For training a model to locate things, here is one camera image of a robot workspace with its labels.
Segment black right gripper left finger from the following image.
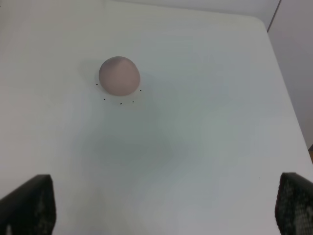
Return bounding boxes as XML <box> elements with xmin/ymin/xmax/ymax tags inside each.
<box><xmin>0</xmin><ymin>175</ymin><xmax>57</xmax><ymax>235</ymax></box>

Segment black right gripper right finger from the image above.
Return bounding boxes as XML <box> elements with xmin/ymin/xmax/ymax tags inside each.
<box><xmin>275</xmin><ymin>172</ymin><xmax>313</xmax><ymax>235</ymax></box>

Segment pink peach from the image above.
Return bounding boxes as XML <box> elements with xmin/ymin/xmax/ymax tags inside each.
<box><xmin>99</xmin><ymin>56</ymin><xmax>140</xmax><ymax>96</ymax></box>

